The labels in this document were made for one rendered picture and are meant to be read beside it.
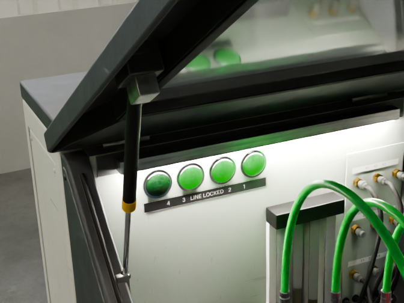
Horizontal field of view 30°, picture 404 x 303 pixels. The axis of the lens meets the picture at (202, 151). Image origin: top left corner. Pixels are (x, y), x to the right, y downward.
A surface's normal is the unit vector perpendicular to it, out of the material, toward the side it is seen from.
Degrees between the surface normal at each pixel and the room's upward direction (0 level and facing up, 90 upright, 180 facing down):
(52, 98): 0
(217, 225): 90
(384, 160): 90
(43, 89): 0
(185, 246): 90
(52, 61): 90
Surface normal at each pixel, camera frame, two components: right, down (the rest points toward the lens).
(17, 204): -0.04, -0.93
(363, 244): 0.41, 0.33
